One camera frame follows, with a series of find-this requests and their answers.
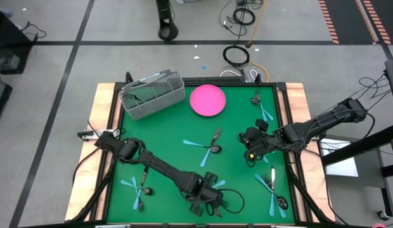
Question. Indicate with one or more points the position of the small pink object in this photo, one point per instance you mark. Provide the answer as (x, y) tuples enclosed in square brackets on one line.
[(378, 226)]

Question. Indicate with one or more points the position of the black cabinet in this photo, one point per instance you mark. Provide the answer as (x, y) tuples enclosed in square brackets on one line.
[(9, 41)]

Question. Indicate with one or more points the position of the small yellow tag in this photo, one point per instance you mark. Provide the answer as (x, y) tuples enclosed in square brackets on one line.
[(252, 155)]

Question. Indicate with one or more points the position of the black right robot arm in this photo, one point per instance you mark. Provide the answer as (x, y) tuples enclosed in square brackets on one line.
[(323, 123)]

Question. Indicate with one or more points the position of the black equipment case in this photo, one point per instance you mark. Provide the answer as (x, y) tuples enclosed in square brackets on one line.
[(0, 101)]

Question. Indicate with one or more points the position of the striped-edge black floor mat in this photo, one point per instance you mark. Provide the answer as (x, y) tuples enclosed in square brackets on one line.
[(391, 12), (348, 19)]

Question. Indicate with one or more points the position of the black floor stand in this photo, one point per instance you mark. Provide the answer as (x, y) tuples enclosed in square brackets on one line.
[(164, 9)]

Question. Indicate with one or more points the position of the green table mat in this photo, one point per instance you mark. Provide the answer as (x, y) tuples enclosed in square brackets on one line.
[(164, 202)]

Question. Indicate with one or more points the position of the pink plastic plate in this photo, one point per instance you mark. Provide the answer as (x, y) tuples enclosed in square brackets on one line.
[(207, 100)]

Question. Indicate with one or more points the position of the black table frame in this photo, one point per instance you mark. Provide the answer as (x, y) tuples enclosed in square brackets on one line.
[(104, 206)]

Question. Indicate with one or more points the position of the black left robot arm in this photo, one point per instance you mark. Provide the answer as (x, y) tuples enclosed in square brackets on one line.
[(158, 166)]

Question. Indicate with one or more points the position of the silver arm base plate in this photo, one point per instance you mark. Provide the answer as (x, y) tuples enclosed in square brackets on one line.
[(92, 137)]

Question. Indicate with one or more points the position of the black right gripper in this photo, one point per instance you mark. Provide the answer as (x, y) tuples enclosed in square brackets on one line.
[(261, 144)]

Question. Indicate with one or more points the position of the black caster wheel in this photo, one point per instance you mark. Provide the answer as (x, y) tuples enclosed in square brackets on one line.
[(383, 215)]

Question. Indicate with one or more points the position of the black cart frame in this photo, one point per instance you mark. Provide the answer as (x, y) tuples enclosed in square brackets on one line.
[(358, 144)]

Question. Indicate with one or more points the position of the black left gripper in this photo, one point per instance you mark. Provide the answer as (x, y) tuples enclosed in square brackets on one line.
[(204, 193)]

